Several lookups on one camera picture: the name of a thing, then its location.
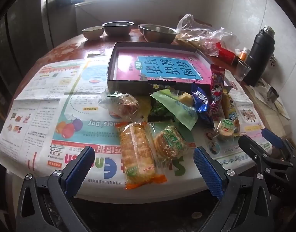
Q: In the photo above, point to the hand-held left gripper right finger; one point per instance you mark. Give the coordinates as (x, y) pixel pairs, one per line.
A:
(208, 174)

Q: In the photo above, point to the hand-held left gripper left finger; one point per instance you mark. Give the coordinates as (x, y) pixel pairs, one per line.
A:
(78, 171)

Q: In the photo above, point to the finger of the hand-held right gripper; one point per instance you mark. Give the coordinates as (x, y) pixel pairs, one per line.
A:
(253, 149)
(273, 139)

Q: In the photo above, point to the small round pudding cup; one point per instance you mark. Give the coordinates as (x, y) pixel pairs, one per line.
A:
(225, 129)

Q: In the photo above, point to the yellow snack packet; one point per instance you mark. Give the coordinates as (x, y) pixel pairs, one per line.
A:
(231, 111)

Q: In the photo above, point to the round rice cracker packet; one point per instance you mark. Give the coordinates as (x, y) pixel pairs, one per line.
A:
(170, 142)

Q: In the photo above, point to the orange rice cracker packet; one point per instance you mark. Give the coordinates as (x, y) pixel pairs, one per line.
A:
(138, 154)

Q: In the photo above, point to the pale green snack packet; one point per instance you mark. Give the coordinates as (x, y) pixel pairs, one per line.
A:
(181, 111)

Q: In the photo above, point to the blue snack packet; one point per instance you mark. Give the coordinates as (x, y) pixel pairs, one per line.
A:
(201, 102)

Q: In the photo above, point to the black green pea packet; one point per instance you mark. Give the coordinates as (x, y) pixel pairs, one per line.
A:
(160, 112)

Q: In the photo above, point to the clear red cake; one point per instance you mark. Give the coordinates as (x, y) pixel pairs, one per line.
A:
(125, 105)

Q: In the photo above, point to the shallow grey cardboard box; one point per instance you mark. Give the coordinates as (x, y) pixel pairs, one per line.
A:
(128, 85)

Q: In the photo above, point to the handwritten paper sheet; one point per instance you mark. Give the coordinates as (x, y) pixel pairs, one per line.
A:
(281, 108)

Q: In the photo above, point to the small metal cup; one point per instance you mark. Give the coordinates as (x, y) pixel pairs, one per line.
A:
(273, 95)

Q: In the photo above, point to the colourful printed newspaper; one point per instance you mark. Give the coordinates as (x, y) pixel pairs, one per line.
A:
(41, 116)

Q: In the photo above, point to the red and purple snack packet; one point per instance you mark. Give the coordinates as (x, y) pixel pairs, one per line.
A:
(216, 87)

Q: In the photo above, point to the clear plastic cup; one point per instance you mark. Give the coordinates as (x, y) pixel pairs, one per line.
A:
(242, 71)

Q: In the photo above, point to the small spotted object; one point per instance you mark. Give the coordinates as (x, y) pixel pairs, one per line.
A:
(272, 61)

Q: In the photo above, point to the black thermos flask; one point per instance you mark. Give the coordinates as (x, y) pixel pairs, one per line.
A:
(259, 58)

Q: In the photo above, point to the orange pill bottle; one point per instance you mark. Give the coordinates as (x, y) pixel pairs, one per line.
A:
(244, 55)

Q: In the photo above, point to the small white bottle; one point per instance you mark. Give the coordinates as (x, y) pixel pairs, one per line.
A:
(237, 52)

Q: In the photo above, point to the red and white tissue box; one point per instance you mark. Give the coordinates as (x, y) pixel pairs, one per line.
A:
(226, 53)

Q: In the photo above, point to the pink and blue book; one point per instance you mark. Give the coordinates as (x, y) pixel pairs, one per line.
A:
(128, 65)

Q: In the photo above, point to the clear plastic bag with food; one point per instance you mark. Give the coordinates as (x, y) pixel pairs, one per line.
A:
(198, 36)

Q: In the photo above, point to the small ceramic bowl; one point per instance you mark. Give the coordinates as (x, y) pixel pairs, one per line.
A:
(92, 32)

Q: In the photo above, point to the shiny steel bowl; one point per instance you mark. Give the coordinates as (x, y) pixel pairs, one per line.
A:
(157, 36)

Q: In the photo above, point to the dark steel bowl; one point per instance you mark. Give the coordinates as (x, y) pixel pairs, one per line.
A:
(117, 30)

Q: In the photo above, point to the dark glass cabinet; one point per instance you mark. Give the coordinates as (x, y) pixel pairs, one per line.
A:
(22, 33)

